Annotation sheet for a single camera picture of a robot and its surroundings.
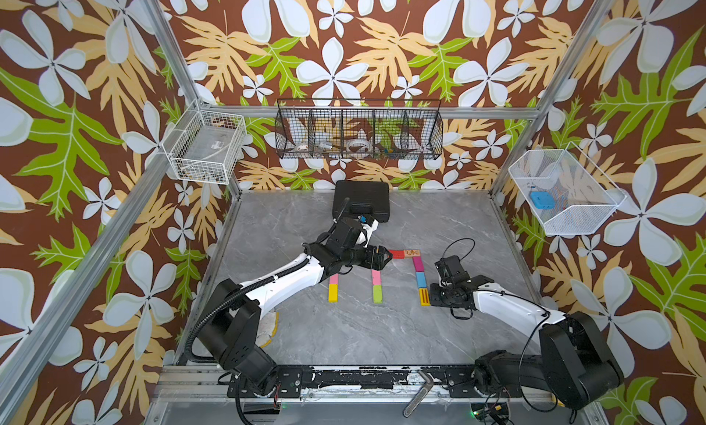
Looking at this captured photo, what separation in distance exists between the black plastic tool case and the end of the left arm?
33cm

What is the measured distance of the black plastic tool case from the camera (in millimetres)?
1093

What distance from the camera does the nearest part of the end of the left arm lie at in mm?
625
